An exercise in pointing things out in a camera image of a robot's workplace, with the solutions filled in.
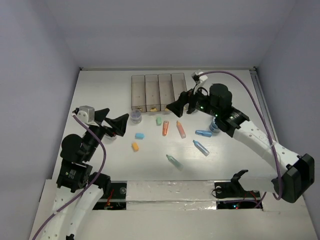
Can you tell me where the light blue marker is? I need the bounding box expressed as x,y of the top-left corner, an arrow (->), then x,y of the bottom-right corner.
192,140 -> 210,157

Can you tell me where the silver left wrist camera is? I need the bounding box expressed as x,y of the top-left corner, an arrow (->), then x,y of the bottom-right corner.
74,105 -> 95,125

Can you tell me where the green eraser cap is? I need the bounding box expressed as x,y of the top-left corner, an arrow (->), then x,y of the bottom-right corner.
156,117 -> 162,126

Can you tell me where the orange eraser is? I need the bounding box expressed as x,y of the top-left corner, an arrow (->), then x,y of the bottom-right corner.
131,142 -> 139,152

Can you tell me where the blue label putty jar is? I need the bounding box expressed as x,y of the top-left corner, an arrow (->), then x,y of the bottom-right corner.
209,117 -> 221,133

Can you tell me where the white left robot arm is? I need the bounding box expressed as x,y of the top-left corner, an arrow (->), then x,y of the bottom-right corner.
39,105 -> 129,240

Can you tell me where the clear paper clip jar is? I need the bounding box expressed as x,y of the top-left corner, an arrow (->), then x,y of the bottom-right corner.
130,109 -> 142,124

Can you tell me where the pink orange highlighter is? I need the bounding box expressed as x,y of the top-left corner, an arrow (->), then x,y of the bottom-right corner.
176,121 -> 186,139

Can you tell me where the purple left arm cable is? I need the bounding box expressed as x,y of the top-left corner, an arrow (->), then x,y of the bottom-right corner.
31,116 -> 107,240

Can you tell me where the blue highlighter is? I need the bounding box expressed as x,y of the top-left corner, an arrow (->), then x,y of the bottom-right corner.
195,130 -> 212,138

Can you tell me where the teal green marker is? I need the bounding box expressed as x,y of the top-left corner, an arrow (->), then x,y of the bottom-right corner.
166,154 -> 184,171

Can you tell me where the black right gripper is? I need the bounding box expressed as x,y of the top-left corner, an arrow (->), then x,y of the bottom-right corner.
165,83 -> 220,118

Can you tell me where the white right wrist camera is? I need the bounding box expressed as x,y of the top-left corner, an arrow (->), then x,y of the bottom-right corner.
191,70 -> 208,87

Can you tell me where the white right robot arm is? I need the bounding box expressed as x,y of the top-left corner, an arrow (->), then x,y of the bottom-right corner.
166,83 -> 315,203

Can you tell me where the blue eraser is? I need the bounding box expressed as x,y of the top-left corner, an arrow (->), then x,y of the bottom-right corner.
135,133 -> 145,140

